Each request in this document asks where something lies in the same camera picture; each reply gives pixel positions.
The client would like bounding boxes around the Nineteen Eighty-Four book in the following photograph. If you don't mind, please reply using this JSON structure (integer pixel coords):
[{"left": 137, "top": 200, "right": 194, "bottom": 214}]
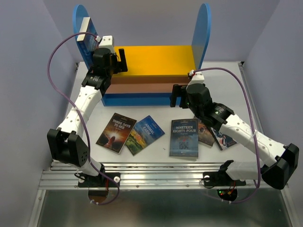
[{"left": 169, "top": 119, "right": 199, "bottom": 160}]

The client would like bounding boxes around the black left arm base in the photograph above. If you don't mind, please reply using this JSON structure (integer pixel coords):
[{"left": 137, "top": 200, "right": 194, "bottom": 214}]
[{"left": 74, "top": 173, "right": 116, "bottom": 199}]

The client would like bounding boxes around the blue and yellow bookshelf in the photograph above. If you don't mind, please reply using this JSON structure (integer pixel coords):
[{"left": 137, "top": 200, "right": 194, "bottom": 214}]
[{"left": 72, "top": 3, "right": 212, "bottom": 106}]

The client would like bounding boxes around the Little Women book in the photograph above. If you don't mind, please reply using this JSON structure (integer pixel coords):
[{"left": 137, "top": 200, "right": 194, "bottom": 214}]
[{"left": 210, "top": 128, "right": 237, "bottom": 151}]

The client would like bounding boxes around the Three Days to See book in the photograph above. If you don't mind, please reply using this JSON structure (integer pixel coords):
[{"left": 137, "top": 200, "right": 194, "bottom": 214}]
[{"left": 96, "top": 113, "right": 137, "bottom": 154}]

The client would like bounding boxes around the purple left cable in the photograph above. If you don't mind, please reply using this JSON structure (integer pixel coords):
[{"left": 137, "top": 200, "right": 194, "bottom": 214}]
[{"left": 47, "top": 33, "right": 120, "bottom": 206}]

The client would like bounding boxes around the Animal Farm book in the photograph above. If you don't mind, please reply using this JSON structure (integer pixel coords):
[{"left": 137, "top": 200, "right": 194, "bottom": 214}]
[{"left": 125, "top": 115, "right": 165, "bottom": 156}]

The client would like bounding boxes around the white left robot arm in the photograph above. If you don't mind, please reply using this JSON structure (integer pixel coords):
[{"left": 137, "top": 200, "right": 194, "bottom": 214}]
[{"left": 47, "top": 48, "right": 128, "bottom": 186}]

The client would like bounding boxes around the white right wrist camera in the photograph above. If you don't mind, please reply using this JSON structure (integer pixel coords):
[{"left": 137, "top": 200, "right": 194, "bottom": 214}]
[{"left": 187, "top": 70, "right": 205, "bottom": 86}]

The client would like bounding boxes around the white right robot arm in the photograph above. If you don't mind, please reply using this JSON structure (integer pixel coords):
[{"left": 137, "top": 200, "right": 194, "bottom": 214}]
[{"left": 170, "top": 84, "right": 299, "bottom": 190}]

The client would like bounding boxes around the Jane Eyre book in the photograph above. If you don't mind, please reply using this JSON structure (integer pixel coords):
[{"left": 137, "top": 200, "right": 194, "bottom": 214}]
[{"left": 77, "top": 17, "right": 98, "bottom": 61}]

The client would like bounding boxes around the A Tale of Two Cities book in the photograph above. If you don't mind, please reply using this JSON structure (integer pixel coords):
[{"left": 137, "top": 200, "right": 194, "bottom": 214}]
[{"left": 198, "top": 119, "right": 214, "bottom": 147}]

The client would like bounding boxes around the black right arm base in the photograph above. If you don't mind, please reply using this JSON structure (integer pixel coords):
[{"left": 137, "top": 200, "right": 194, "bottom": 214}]
[{"left": 200, "top": 172, "right": 238, "bottom": 202}]

